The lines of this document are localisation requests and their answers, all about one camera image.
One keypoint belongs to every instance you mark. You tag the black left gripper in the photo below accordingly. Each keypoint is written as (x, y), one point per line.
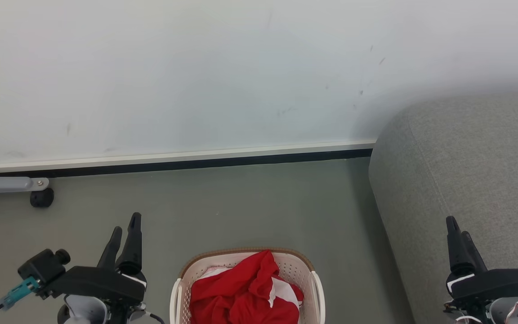
(101, 283)

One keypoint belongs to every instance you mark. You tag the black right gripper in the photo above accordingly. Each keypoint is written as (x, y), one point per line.
(497, 283)

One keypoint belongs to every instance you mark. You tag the red cloth with white stripes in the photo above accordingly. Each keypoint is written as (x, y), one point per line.
(241, 297)

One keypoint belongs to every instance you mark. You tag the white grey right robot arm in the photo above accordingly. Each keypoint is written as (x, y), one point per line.
(504, 312)

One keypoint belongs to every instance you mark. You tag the grey fabric sofa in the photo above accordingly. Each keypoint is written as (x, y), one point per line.
(466, 171)

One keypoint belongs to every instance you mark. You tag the black caster wheel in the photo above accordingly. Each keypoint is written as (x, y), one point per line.
(42, 198)

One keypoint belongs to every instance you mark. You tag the white and black baseboard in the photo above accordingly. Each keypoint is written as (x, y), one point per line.
(173, 161)

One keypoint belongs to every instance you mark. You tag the grey metal stand leg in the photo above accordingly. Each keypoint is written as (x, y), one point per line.
(2, 183)

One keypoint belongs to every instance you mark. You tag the white perforated laundry basket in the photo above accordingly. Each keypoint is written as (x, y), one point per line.
(292, 270)

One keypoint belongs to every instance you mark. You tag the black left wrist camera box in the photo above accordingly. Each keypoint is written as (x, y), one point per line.
(43, 266)

